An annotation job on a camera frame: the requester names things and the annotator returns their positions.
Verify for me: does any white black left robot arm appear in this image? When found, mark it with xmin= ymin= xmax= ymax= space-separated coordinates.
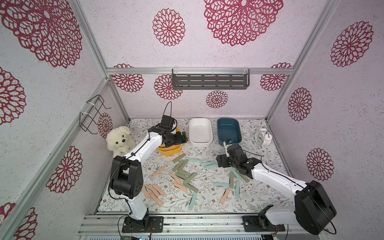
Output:
xmin=109 ymin=126 xmax=188 ymax=222

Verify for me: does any white plastic storage box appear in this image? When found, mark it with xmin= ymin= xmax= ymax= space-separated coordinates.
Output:
xmin=189 ymin=118 xmax=213 ymax=148

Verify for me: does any teal plastic storage box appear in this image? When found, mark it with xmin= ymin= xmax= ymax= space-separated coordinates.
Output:
xmin=217 ymin=118 xmax=242 ymax=147

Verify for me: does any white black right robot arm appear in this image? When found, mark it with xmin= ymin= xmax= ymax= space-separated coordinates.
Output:
xmin=216 ymin=141 xmax=337 ymax=235

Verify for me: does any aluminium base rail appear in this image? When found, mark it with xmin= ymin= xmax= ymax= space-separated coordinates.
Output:
xmin=77 ymin=212 xmax=331 ymax=237

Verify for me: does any yellow plastic storage box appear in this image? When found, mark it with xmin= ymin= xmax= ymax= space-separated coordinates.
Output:
xmin=158 ymin=144 xmax=182 ymax=156

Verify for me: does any grey wall shelf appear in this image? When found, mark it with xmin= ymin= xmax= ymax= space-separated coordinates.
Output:
xmin=171 ymin=69 xmax=250 ymax=90

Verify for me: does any black wire wall rack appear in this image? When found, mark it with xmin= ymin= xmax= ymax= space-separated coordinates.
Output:
xmin=79 ymin=94 xmax=111 ymax=135

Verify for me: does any white twin-bell alarm clock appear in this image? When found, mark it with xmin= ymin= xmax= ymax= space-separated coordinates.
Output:
xmin=255 ymin=128 xmax=273 ymax=147

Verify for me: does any white plush dog toy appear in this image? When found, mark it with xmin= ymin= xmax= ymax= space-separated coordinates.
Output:
xmin=106 ymin=126 xmax=137 ymax=158

